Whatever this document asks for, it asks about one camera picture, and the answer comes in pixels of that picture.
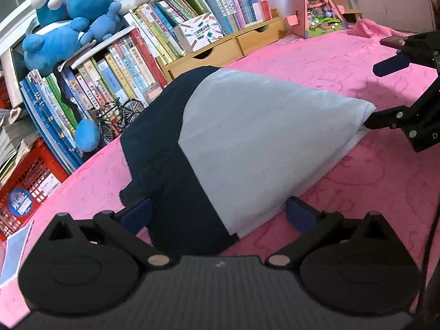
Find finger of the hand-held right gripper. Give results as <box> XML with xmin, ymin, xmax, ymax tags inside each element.
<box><xmin>373</xmin><ymin>53</ymin><xmax>412</xmax><ymax>78</ymax></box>
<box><xmin>362</xmin><ymin>106</ymin><xmax>415</xmax><ymax>131</ymax></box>

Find small round blue plush toy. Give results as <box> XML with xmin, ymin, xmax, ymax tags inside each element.
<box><xmin>75</xmin><ymin>119</ymin><xmax>101</xmax><ymax>152</ymax></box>

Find black model bicycle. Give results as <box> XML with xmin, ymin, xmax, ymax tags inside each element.
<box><xmin>96</xmin><ymin>97</ymin><xmax>145</xmax><ymax>145</ymax></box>

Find black cable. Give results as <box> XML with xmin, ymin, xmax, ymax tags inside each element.
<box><xmin>414</xmin><ymin>206</ymin><xmax>440</xmax><ymax>317</ymax></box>

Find pink blanket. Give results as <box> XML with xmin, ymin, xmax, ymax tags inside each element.
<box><xmin>0</xmin><ymin>19</ymin><xmax>440</xmax><ymax>320</ymax></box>

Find wooden drawer organizer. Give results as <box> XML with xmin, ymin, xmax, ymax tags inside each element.
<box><xmin>156</xmin><ymin>9</ymin><xmax>287</xmax><ymax>81</ymax></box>

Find white bookshelf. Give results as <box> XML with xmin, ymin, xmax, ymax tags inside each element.
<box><xmin>0</xmin><ymin>0</ymin><xmax>224</xmax><ymax>107</ymax></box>

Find pink toy house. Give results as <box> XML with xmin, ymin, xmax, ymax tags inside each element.
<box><xmin>290</xmin><ymin>0</ymin><xmax>349</xmax><ymax>40</ymax></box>

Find stack of paper booklets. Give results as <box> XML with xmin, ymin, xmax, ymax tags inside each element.
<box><xmin>0</xmin><ymin>108</ymin><xmax>43</xmax><ymax>186</ymax></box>

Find rows of colourful books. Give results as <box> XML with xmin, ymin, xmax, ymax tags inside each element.
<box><xmin>19</xmin><ymin>0</ymin><xmax>276</xmax><ymax>174</ymax></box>

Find navy white jacket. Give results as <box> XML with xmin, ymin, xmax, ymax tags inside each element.
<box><xmin>120</xmin><ymin>66</ymin><xmax>378</xmax><ymax>257</ymax></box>

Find white box with colourful print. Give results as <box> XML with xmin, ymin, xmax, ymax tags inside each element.
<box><xmin>174</xmin><ymin>12</ymin><xmax>224</xmax><ymax>54</ymax></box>

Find red plastic crate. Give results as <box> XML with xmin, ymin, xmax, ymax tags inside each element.
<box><xmin>0</xmin><ymin>139</ymin><xmax>69</xmax><ymax>241</ymax></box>

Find blue bear plush toy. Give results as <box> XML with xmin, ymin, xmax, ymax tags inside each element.
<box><xmin>22</xmin><ymin>2</ymin><xmax>122</xmax><ymax>78</ymax></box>

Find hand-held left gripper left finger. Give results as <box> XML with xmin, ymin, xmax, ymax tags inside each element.
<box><xmin>48</xmin><ymin>199</ymin><xmax>172</xmax><ymax>270</ymax></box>

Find light blue flat packet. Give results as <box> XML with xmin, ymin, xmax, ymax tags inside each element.
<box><xmin>0</xmin><ymin>220</ymin><xmax>34</xmax><ymax>287</ymax></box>

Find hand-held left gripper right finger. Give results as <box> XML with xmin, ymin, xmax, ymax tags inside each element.
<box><xmin>265</xmin><ymin>197</ymin><xmax>396</xmax><ymax>267</ymax></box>

